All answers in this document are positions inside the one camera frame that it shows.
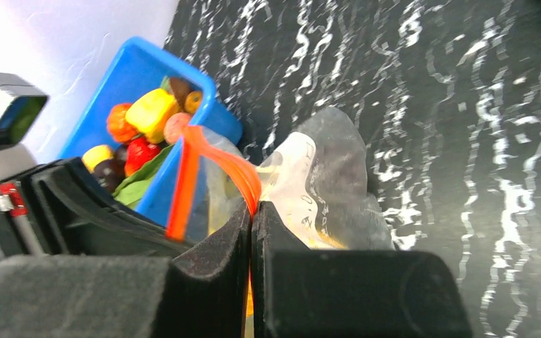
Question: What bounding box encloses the peach toy fruit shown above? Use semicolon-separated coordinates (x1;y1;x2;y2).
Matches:
163;112;192;145

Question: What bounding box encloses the orange toy citrus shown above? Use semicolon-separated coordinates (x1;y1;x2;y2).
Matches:
184;91;203;115

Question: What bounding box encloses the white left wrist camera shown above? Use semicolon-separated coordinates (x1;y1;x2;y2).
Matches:
0;73;49;151

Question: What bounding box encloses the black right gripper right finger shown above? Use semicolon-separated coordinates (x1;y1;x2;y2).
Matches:
251;202;473;337

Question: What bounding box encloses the brown toy mushroom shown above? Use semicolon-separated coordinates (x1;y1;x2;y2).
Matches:
166;77;192;108

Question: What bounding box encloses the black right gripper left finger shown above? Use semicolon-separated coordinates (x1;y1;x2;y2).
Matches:
0;206;251;337

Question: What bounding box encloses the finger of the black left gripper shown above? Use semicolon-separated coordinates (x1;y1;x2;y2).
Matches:
0;157;191;257

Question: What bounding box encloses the clear zip bag orange zipper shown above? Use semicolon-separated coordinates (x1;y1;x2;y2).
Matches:
165;106;397;332

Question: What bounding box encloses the yellow toy lemon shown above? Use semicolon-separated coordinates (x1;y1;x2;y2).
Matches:
82;144;114;173

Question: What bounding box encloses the green toy vegetable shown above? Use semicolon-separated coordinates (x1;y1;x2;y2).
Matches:
112;146;173;210

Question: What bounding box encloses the red toy pepper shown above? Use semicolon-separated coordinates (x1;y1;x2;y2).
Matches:
124;137;161;177

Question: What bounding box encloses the yellow toy pepper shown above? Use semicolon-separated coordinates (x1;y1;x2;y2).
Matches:
125;88;180;144

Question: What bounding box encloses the blue plastic bin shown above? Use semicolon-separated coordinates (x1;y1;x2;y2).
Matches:
56;36;244;229

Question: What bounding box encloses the orange toy fruit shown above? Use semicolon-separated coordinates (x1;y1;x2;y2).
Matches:
106;103;139;144

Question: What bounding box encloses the dark plum toy fruit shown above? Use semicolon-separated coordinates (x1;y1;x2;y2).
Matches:
92;158;125;193

